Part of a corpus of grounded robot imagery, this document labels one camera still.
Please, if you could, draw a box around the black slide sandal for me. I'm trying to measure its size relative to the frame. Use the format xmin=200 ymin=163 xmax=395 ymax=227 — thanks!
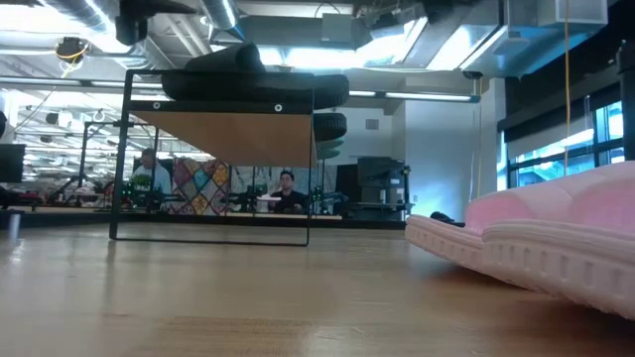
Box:
xmin=161 ymin=42 xmax=351 ymax=111
xmin=312 ymin=112 xmax=348 ymax=143

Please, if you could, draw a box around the wooden shelf with black frame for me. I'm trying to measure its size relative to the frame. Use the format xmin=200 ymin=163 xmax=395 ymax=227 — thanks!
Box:
xmin=108 ymin=68 xmax=318 ymax=248

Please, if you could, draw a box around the pink slide sandal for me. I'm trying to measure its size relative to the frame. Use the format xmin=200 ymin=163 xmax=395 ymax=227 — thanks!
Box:
xmin=480 ymin=217 xmax=635 ymax=321
xmin=405 ymin=161 xmax=635 ymax=274

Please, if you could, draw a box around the black round ceiling fixture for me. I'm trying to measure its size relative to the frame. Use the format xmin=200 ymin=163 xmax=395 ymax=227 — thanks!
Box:
xmin=55 ymin=36 xmax=90 ymax=64

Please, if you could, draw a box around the person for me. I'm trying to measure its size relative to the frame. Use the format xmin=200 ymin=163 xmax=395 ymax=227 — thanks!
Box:
xmin=269 ymin=170 xmax=310 ymax=215
xmin=131 ymin=147 xmax=173 ymax=209

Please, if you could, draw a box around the grey ceiling box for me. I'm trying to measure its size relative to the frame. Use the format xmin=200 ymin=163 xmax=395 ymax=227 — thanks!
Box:
xmin=320 ymin=12 xmax=354 ymax=44

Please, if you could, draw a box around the colourful patchwork panel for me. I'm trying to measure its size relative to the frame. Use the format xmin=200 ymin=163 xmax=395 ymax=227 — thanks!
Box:
xmin=171 ymin=157 xmax=232 ymax=216

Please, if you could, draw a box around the black screen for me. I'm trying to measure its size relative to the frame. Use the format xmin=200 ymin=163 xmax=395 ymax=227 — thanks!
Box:
xmin=0 ymin=143 xmax=27 ymax=183

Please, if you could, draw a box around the long ceiling light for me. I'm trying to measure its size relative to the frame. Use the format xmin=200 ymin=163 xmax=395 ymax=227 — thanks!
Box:
xmin=348 ymin=89 xmax=481 ymax=104

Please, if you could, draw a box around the black equipment cabinet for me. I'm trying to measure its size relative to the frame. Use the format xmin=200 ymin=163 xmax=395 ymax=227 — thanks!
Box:
xmin=355 ymin=157 xmax=414 ymax=220

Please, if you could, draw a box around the black pillar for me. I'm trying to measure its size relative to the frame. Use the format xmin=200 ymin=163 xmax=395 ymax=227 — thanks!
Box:
xmin=616 ymin=39 xmax=635 ymax=163

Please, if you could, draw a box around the silver ceiling duct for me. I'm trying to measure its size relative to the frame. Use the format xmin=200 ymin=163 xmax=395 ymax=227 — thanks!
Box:
xmin=197 ymin=0 xmax=245 ymax=42

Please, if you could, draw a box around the black background rig frame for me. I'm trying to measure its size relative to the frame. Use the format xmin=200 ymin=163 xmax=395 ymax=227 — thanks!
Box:
xmin=78 ymin=120 xmax=161 ymax=202

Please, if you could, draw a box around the black aluminium table frame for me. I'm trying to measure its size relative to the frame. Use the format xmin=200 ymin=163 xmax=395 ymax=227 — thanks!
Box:
xmin=0 ymin=210 xmax=408 ymax=231

